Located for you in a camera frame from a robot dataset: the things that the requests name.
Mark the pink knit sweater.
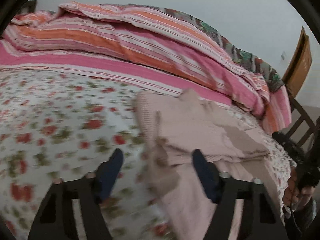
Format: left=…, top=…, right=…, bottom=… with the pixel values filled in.
left=136, top=89, right=280, bottom=239

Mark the person's right hand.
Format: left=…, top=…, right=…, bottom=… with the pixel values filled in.
left=283, top=167, right=315, bottom=211

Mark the wooden footboard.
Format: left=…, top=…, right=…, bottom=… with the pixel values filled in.
left=280, top=94, right=319, bottom=154

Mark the floral white bed sheet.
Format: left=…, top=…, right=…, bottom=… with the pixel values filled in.
left=0, top=68, right=298, bottom=240

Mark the brown wooden door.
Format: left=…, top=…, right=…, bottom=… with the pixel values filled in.
left=282, top=27, right=312, bottom=98

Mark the pink orange striped quilt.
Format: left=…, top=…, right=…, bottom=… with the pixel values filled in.
left=3, top=2, right=292, bottom=133

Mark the white wall socket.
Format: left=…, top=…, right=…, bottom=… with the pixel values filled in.
left=281, top=51, right=286, bottom=60

